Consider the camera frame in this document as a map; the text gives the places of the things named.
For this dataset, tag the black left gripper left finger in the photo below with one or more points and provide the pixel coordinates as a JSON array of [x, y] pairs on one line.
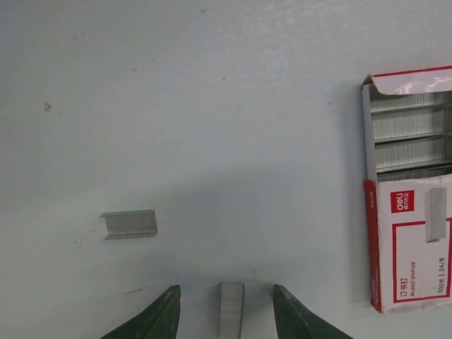
[[159, 320]]

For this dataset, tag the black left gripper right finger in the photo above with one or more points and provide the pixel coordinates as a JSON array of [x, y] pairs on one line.
[[294, 320]]

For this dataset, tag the grey staple strip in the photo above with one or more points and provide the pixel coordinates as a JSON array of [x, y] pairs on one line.
[[130, 224], [231, 310]]

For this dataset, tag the red white staple box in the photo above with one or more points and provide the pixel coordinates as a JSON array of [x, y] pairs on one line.
[[407, 130]]

